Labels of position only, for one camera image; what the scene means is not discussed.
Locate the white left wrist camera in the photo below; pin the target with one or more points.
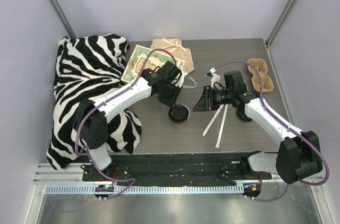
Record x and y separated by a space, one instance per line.
181 79

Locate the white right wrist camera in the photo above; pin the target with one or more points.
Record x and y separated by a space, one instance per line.
214 77

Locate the brown cardboard cup carrier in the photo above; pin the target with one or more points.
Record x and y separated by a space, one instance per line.
262 67

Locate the white wrapped straw right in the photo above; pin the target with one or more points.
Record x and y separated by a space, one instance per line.
220 133

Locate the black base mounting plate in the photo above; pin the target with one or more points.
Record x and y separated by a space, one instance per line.
190 157

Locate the white slotted cable duct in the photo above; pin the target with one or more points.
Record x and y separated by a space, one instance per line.
98 189

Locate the brown paper coffee cup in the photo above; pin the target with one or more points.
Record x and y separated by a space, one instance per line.
179 123

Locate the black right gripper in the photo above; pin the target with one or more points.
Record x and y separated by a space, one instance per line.
209 98

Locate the zebra print plush blanket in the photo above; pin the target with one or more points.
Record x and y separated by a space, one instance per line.
86 68

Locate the white wrapped straw left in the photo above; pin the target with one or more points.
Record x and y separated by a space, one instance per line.
211 121

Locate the beige cloth pouch with ribbon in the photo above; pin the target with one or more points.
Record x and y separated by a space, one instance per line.
175 47

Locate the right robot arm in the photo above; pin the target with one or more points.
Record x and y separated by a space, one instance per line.
295 159

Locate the aluminium frame rail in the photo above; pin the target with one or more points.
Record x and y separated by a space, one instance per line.
153 173

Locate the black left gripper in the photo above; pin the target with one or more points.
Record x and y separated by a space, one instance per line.
168 101

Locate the black plastic cup lid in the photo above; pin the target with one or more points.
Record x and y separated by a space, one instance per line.
182 113

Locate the green illustrated paper bag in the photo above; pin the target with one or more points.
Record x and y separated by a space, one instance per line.
138 60

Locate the white wrapped straw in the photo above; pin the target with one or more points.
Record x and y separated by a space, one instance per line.
211 121
220 133

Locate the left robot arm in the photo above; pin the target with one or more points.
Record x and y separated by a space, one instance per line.
92 117

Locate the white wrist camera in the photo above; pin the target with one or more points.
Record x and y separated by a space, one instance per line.
214 77
181 79

